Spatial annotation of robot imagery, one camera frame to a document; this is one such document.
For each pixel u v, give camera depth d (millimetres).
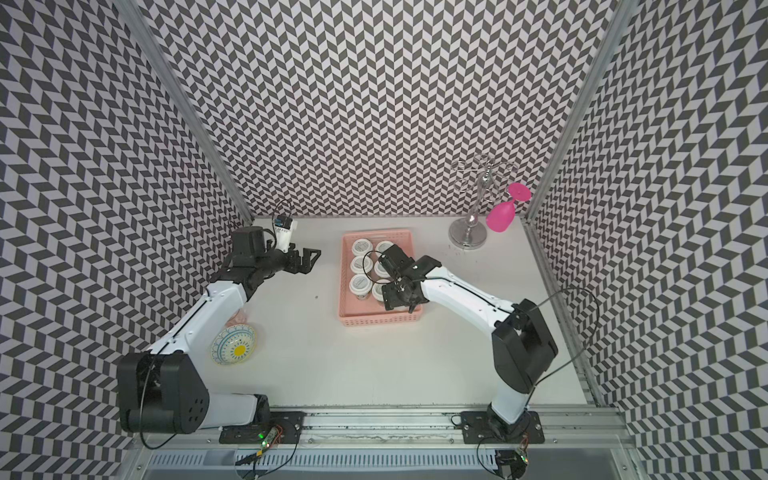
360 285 912
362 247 1014
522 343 444
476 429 738
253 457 691
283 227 733
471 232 1096
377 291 902
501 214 959
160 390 404
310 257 770
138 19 722
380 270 961
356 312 955
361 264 963
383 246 1003
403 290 598
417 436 726
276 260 721
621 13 669
